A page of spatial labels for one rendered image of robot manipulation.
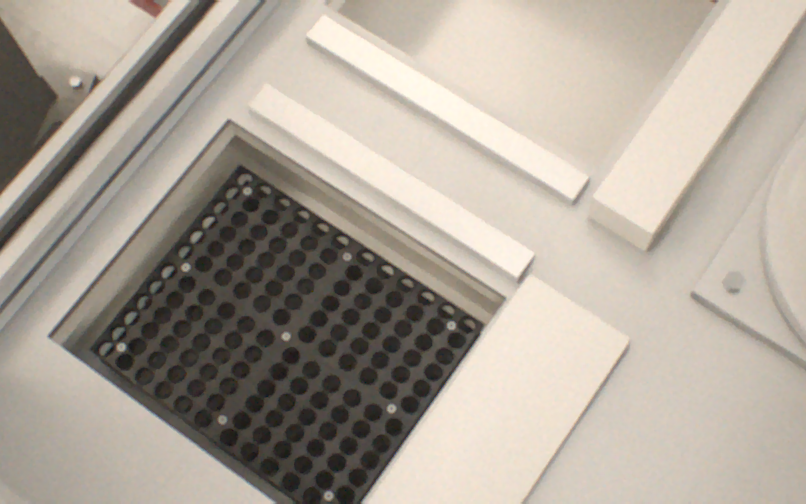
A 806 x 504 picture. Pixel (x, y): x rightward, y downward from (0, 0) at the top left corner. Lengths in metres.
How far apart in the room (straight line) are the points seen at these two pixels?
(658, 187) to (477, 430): 0.20
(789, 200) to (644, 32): 0.28
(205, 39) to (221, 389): 0.25
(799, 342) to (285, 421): 0.35
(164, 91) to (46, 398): 0.22
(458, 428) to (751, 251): 0.23
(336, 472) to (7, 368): 0.23
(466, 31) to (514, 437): 0.40
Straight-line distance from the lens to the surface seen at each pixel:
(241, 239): 0.90
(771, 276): 0.83
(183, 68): 0.87
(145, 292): 0.90
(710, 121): 0.85
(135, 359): 0.89
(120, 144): 0.85
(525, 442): 0.79
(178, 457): 0.82
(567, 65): 1.04
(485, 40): 1.04
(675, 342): 0.83
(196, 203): 0.99
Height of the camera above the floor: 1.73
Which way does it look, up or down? 70 degrees down
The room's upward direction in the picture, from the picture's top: 5 degrees counter-clockwise
